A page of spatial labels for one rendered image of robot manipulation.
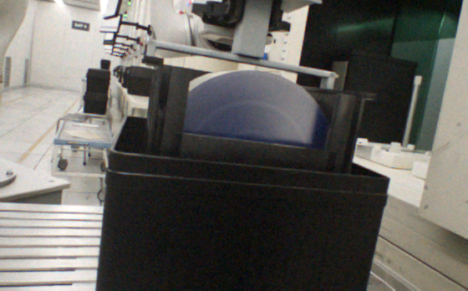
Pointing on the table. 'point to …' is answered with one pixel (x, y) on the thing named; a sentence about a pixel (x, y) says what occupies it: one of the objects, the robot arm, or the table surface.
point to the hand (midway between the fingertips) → (253, 12)
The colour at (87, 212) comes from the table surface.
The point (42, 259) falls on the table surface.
